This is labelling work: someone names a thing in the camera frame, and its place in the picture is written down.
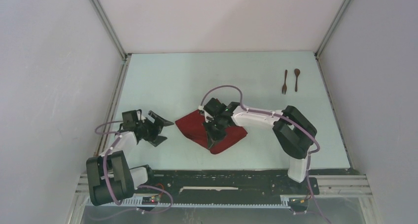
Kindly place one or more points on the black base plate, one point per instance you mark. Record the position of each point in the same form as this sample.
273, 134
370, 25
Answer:
232, 187

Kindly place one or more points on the aluminium frame rail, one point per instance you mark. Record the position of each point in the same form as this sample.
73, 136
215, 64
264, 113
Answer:
349, 186

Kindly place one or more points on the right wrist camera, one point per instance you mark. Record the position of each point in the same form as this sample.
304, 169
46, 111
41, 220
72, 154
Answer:
212, 108

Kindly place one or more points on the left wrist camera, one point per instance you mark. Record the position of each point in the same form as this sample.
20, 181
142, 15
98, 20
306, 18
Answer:
131, 119

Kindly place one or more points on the brown wooden spoon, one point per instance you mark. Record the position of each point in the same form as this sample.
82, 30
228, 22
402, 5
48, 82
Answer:
297, 73

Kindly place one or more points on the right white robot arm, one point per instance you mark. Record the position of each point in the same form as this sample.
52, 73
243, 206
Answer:
293, 131

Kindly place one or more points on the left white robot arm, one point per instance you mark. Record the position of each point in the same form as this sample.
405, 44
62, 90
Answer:
110, 179

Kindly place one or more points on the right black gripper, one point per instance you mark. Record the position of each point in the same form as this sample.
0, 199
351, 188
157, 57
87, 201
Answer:
212, 138

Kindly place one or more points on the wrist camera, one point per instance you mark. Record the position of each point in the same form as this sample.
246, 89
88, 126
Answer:
131, 119
212, 108

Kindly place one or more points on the brown wooden fork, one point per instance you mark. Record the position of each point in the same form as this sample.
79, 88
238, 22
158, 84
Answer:
284, 86

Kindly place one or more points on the red cloth napkin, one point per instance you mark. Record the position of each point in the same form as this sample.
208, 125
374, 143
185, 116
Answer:
191, 126

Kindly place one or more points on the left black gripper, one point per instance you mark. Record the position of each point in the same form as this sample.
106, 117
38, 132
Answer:
157, 128

